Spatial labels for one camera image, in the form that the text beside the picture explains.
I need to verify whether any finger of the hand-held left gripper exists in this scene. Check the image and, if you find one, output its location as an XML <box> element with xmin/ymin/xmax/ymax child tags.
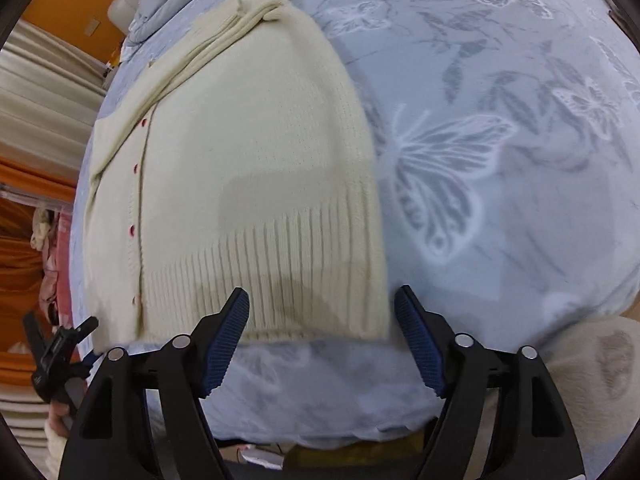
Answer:
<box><xmin>42</xmin><ymin>316</ymin><xmax>99</xmax><ymax>377</ymax></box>
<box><xmin>22</xmin><ymin>310</ymin><xmax>65</xmax><ymax>406</ymax></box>

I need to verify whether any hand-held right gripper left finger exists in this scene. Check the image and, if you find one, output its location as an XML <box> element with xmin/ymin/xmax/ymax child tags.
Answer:
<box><xmin>58</xmin><ymin>287</ymin><xmax>251</xmax><ymax>480</ymax></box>

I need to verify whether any cream curtain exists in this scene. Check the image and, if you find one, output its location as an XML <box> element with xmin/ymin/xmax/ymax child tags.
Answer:
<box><xmin>0</xmin><ymin>19</ymin><xmax>109</xmax><ymax>163</ymax></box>

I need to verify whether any pink crumpled cloth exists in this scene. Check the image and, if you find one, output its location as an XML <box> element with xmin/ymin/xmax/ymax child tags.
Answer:
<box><xmin>31</xmin><ymin>208</ymin><xmax>77</xmax><ymax>322</ymax></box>

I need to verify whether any grey butterfly printed blanket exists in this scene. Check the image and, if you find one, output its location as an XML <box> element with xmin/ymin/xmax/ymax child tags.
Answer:
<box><xmin>69</xmin><ymin>0</ymin><xmax>640</xmax><ymax>447</ymax></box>

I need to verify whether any cream knitted cardigan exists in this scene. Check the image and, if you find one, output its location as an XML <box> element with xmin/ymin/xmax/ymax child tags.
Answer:
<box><xmin>82</xmin><ymin>0</ymin><xmax>392</xmax><ymax>345</ymax></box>

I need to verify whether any person's left hand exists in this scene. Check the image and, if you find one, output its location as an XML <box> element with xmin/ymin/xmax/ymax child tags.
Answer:
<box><xmin>48</xmin><ymin>400</ymin><xmax>77</xmax><ymax>437</ymax></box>

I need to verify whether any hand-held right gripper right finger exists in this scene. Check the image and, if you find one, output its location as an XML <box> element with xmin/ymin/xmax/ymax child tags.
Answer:
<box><xmin>394</xmin><ymin>284</ymin><xmax>587</xmax><ymax>480</ymax></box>

